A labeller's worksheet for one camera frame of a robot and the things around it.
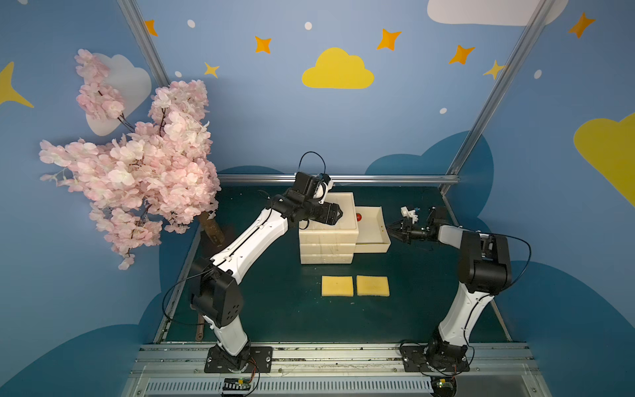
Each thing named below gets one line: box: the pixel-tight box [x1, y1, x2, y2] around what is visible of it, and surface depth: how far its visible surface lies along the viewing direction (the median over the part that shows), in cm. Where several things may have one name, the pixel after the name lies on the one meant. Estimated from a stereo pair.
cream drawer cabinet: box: [298, 191, 359, 265], surface depth 85 cm
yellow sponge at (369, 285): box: [356, 275, 390, 297], surface depth 91 cm
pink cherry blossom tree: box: [39, 49, 225, 271], surface depth 57 cm
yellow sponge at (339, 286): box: [321, 275, 354, 297], surface depth 92 cm
